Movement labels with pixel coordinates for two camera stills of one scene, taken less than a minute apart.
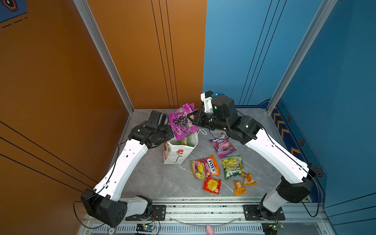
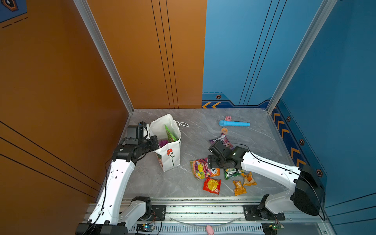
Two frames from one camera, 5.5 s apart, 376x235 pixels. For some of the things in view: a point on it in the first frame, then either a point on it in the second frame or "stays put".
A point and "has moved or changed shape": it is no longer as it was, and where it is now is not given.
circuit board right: [271, 228] stays put
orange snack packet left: [239, 189] stays put
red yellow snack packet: [212, 185] stays put
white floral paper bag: [177, 152] has moved or changed shape
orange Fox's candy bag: [205, 167] stays put
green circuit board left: [144, 227] stays put
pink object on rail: [209, 230] stays put
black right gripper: [198, 121] -> [211, 160]
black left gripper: [170, 134] -> [153, 140]
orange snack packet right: [248, 179] stays put
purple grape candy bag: [181, 125] has moved or changed shape
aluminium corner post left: [104, 51] stays put
